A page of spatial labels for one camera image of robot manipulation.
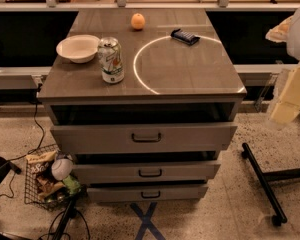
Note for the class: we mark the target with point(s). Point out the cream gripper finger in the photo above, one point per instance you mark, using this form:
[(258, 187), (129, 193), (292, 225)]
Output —
[(287, 106)]

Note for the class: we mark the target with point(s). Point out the top grey drawer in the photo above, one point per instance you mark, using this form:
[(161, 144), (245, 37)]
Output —
[(143, 138)]

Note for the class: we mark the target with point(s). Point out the grey drawer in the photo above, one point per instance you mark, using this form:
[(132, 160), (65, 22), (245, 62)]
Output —
[(146, 172), (143, 138), (147, 193)]

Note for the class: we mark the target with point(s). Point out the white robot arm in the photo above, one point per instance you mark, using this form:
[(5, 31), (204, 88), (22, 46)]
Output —
[(287, 31)]

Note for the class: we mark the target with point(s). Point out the grey drawer cabinet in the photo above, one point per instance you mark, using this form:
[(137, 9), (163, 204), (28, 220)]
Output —
[(166, 82)]

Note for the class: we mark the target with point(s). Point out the black wire basket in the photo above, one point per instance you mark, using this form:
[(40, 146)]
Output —
[(43, 190)]

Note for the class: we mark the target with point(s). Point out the white bowl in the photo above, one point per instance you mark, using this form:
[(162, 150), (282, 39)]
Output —
[(78, 48)]

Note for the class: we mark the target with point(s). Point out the white ball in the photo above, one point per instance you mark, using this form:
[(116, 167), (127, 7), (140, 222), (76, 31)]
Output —
[(61, 168)]

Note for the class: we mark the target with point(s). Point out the black tripod stand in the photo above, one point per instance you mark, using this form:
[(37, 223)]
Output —
[(58, 226)]

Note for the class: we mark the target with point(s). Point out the tan chip bag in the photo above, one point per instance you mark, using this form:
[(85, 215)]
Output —
[(39, 163)]

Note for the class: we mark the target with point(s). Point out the orange fruit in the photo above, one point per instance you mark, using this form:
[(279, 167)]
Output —
[(137, 21)]

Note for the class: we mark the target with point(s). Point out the green white 7up can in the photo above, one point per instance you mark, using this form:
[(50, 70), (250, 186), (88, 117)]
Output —
[(110, 60)]

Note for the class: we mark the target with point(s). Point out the dark blue rxbar wrapper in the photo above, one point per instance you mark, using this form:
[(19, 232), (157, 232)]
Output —
[(185, 37)]

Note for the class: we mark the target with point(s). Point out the bottom grey drawer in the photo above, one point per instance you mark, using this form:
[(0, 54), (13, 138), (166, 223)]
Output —
[(147, 193)]

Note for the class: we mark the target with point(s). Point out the green packet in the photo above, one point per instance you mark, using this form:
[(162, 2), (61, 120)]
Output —
[(72, 184)]

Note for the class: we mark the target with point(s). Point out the middle grey drawer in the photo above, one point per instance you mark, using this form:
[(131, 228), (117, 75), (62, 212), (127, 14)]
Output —
[(146, 172)]

